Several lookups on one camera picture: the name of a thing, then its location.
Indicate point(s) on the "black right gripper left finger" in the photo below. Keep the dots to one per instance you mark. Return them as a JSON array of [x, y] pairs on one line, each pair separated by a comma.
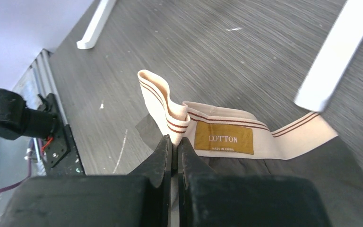
[[138, 199]]

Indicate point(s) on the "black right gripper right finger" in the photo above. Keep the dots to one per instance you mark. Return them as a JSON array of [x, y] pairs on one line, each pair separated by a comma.
[[208, 199]]

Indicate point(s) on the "grey-brown underwear with beige waistband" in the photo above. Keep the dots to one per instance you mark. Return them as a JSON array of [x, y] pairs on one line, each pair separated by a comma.
[[233, 141]]

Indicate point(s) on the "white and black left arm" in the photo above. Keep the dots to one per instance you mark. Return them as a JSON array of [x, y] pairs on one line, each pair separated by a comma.
[[17, 119]]

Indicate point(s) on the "white and metal clothes rack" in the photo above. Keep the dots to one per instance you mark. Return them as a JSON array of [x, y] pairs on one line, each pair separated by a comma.
[[231, 58]]

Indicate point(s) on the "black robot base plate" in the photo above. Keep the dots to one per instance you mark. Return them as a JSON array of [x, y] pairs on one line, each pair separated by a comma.
[[60, 153]]

